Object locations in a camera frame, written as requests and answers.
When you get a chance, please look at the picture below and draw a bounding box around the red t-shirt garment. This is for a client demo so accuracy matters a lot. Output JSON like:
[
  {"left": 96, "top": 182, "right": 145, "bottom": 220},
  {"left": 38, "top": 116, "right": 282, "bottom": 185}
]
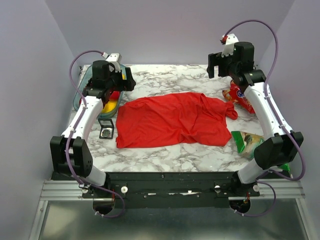
[{"left": 116, "top": 92, "right": 238, "bottom": 149}]

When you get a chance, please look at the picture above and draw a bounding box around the white round brooch badge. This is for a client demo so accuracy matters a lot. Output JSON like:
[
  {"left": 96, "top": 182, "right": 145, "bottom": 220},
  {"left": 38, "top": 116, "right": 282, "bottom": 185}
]
[{"left": 101, "top": 128, "right": 112, "bottom": 138}]

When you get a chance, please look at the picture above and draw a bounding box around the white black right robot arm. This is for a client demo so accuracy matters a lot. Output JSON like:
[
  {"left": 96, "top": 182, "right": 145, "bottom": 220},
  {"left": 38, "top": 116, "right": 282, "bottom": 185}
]
[{"left": 207, "top": 38, "right": 304, "bottom": 196}]

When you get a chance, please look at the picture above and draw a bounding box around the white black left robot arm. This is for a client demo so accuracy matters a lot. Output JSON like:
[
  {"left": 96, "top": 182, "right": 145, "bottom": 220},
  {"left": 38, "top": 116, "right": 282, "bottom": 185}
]
[{"left": 50, "top": 60, "right": 136, "bottom": 198}]

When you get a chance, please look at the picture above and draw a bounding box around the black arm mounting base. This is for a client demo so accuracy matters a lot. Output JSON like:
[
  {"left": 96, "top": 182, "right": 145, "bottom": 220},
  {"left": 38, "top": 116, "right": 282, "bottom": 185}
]
[{"left": 82, "top": 172, "right": 260, "bottom": 212}]

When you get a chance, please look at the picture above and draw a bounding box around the red apple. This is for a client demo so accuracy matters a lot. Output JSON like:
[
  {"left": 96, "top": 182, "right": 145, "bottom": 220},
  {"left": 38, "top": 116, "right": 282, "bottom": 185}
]
[{"left": 109, "top": 91, "right": 120, "bottom": 101}]

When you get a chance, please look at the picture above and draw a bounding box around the yellow lemon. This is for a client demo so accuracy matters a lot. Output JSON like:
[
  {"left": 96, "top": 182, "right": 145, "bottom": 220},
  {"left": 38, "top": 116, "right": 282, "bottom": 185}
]
[{"left": 101, "top": 100, "right": 118, "bottom": 114}]

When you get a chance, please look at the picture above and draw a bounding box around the red cookie snack bag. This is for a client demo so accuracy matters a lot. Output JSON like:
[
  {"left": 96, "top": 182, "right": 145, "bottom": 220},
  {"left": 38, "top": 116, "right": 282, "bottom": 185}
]
[{"left": 222, "top": 80, "right": 255, "bottom": 114}]

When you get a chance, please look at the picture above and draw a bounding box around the clear teal fruit tray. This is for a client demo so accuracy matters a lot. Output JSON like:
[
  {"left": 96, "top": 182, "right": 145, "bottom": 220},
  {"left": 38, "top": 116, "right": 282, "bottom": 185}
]
[{"left": 73, "top": 64, "right": 124, "bottom": 119}]

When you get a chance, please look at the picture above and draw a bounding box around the green chips snack bag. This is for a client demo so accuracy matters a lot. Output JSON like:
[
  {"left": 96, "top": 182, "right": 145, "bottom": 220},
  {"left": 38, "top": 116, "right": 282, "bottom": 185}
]
[{"left": 231, "top": 131, "right": 292, "bottom": 170}]

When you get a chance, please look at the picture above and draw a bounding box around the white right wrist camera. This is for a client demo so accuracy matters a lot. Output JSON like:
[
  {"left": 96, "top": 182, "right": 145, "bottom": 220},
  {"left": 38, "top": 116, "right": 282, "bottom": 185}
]
[{"left": 220, "top": 33, "right": 239, "bottom": 58}]

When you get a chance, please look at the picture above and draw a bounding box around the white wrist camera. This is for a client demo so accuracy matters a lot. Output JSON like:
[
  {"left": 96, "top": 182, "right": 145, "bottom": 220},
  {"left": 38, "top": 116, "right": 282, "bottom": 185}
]
[
  {"left": 102, "top": 52, "right": 122, "bottom": 73},
  {"left": 220, "top": 33, "right": 239, "bottom": 58}
]

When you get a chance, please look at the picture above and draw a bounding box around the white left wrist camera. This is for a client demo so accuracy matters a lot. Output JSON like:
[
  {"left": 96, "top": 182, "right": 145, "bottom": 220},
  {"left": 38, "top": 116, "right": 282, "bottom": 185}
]
[{"left": 102, "top": 52, "right": 122, "bottom": 73}]

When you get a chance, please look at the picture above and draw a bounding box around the black square frame stand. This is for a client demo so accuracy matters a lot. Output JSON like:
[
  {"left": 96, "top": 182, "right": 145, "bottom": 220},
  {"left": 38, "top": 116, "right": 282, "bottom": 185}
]
[{"left": 98, "top": 118, "right": 115, "bottom": 140}]

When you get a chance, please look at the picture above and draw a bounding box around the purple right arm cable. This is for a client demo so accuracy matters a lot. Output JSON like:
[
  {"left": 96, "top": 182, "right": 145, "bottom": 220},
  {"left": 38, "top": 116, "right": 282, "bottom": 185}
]
[{"left": 223, "top": 19, "right": 306, "bottom": 217}]

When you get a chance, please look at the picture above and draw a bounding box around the aluminium rail frame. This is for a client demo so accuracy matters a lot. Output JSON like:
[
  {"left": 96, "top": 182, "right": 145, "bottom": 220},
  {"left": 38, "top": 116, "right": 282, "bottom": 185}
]
[{"left": 29, "top": 178, "right": 318, "bottom": 240}]

